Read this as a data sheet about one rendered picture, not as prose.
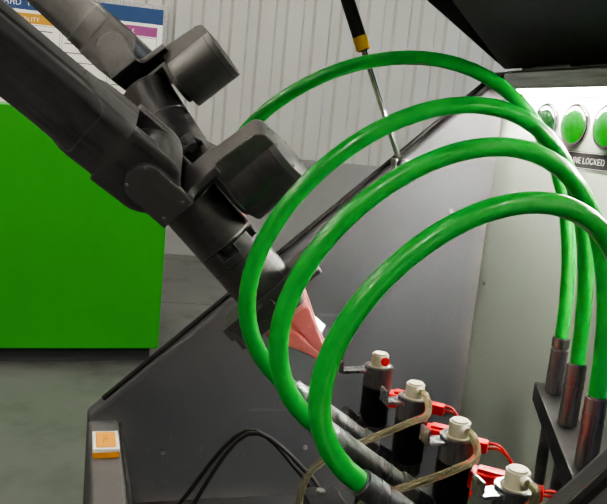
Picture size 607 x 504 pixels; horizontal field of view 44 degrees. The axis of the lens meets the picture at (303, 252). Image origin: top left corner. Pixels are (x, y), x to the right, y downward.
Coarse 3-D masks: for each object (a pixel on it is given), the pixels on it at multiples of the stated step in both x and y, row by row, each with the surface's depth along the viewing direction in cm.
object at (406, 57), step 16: (336, 64) 75; (352, 64) 75; (368, 64) 75; (384, 64) 75; (400, 64) 75; (416, 64) 75; (432, 64) 74; (448, 64) 74; (464, 64) 74; (304, 80) 76; (320, 80) 76; (480, 80) 74; (496, 80) 74; (288, 96) 76; (512, 96) 74; (256, 112) 77; (272, 112) 77; (240, 128) 78; (560, 192) 75; (560, 224) 76; (560, 288) 77; (560, 304) 77; (560, 320) 77; (560, 336) 77
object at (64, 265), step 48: (0, 144) 362; (48, 144) 368; (0, 192) 366; (48, 192) 372; (96, 192) 379; (0, 240) 370; (48, 240) 377; (96, 240) 383; (144, 240) 391; (0, 288) 374; (48, 288) 381; (96, 288) 388; (144, 288) 395; (0, 336) 379; (48, 336) 386; (96, 336) 393; (144, 336) 400
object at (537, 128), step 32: (384, 128) 59; (544, 128) 63; (320, 160) 58; (288, 192) 58; (256, 256) 58; (256, 288) 58; (256, 320) 59; (576, 320) 68; (256, 352) 59; (576, 352) 68; (576, 384) 68; (576, 416) 69
